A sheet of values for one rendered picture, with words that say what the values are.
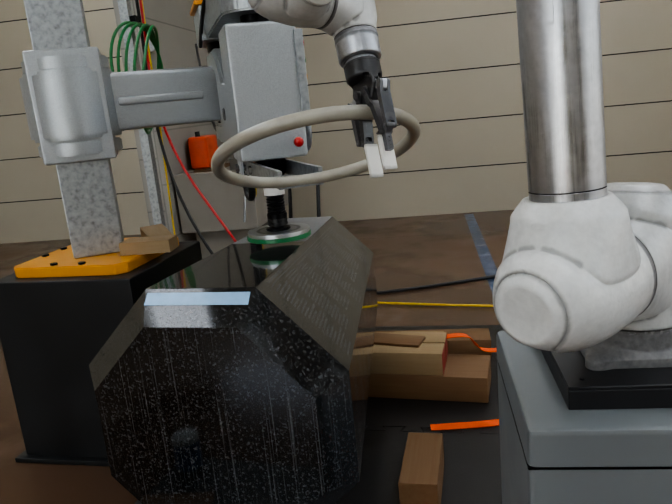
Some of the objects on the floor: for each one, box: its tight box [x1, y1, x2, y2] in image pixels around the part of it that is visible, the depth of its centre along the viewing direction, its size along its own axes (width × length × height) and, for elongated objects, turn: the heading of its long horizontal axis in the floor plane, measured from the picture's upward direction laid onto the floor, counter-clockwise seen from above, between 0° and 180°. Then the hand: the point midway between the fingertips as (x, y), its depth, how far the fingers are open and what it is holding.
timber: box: [398, 432, 444, 504], centre depth 204 cm, size 30×12×12 cm, turn 9°
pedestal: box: [0, 241, 202, 466], centre depth 264 cm, size 66×66×74 cm
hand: (380, 157), depth 124 cm, fingers closed on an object, 4 cm apart
